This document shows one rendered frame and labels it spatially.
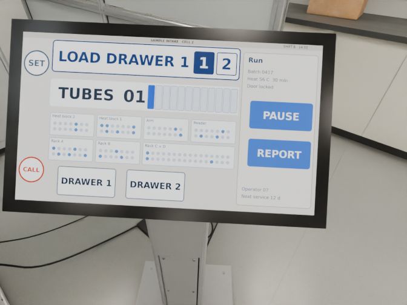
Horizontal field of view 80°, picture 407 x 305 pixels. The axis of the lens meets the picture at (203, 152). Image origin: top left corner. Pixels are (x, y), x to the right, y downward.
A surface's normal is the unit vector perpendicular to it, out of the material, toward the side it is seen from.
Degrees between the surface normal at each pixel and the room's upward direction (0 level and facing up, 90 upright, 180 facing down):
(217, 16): 90
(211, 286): 5
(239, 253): 0
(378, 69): 90
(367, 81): 90
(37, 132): 50
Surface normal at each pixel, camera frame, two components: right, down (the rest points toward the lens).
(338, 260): 0.04, -0.76
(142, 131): -0.01, 0.00
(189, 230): -0.04, 0.65
